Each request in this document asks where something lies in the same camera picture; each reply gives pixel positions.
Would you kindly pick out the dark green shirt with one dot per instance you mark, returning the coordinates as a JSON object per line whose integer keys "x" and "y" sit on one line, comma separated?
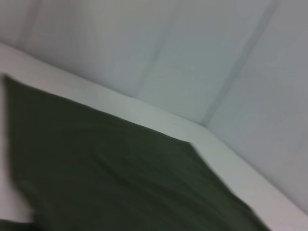
{"x": 115, "y": 173}

